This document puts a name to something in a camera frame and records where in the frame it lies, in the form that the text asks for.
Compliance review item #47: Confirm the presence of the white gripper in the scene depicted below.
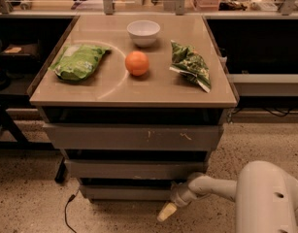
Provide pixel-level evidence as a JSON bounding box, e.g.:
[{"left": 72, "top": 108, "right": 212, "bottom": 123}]
[{"left": 157, "top": 183, "right": 197, "bottom": 222}]

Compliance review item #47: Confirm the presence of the grey bottom drawer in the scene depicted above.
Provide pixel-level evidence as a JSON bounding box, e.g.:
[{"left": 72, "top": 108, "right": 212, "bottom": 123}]
[{"left": 80, "top": 185, "right": 170, "bottom": 201}]

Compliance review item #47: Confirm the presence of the grey drawer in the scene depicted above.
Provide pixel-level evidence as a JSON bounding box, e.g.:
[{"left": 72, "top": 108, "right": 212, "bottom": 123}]
[
  {"left": 44, "top": 123, "right": 223, "bottom": 150},
  {"left": 80, "top": 185, "right": 170, "bottom": 201},
  {"left": 64, "top": 159, "right": 208, "bottom": 180}
]

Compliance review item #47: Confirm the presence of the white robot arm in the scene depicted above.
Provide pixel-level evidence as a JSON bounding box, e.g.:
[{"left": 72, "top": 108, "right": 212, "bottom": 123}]
[{"left": 157, "top": 161, "right": 298, "bottom": 233}]

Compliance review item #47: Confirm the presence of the grey middle drawer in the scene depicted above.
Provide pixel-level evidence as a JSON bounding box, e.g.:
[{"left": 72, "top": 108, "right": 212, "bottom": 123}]
[{"left": 64, "top": 159, "right": 208, "bottom": 180}]

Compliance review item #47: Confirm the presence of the grey drawer cabinet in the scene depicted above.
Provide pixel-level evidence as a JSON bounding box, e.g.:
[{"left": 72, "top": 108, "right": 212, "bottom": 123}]
[{"left": 30, "top": 14, "right": 237, "bottom": 187}]

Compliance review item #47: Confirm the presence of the grey top drawer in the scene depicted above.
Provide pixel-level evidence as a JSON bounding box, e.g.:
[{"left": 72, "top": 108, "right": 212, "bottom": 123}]
[{"left": 44, "top": 123, "right": 223, "bottom": 150}]

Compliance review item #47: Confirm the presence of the dark green chip bag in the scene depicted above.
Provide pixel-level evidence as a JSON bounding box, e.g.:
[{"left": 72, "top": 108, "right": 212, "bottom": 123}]
[{"left": 170, "top": 41, "right": 212, "bottom": 93}]

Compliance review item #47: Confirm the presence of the orange fruit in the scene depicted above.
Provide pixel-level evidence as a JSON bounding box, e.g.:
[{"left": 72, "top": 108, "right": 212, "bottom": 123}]
[{"left": 125, "top": 51, "right": 149, "bottom": 76}]

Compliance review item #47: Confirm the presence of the light green chip bag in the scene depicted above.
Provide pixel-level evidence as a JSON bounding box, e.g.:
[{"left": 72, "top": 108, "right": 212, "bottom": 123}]
[{"left": 49, "top": 44, "right": 111, "bottom": 82}]

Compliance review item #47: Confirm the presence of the white bowl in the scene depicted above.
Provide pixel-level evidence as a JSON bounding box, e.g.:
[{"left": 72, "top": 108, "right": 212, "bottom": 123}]
[{"left": 127, "top": 20, "right": 160, "bottom": 48}]

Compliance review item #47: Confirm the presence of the dark box under shelf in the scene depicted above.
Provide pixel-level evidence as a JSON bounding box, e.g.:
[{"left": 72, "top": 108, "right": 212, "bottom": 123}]
[{"left": 0, "top": 44, "right": 40, "bottom": 60}]

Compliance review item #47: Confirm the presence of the black cable on floor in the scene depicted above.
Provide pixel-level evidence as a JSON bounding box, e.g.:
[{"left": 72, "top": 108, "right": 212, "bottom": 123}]
[{"left": 63, "top": 187, "right": 81, "bottom": 233}]

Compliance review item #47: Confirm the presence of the black table frame left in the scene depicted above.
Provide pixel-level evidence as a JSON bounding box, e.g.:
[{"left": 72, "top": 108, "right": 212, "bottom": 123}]
[{"left": 0, "top": 94, "right": 68, "bottom": 183}]

